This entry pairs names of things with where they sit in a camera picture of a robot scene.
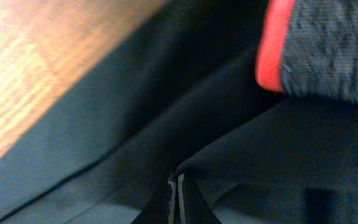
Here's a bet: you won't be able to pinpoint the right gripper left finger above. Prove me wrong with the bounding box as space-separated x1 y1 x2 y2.
131 176 177 224

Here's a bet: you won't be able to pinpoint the black leggings with red waistband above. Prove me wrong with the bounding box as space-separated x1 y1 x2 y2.
0 1 358 223

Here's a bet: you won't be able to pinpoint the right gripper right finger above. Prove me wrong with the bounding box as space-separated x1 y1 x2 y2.
178 173 221 224

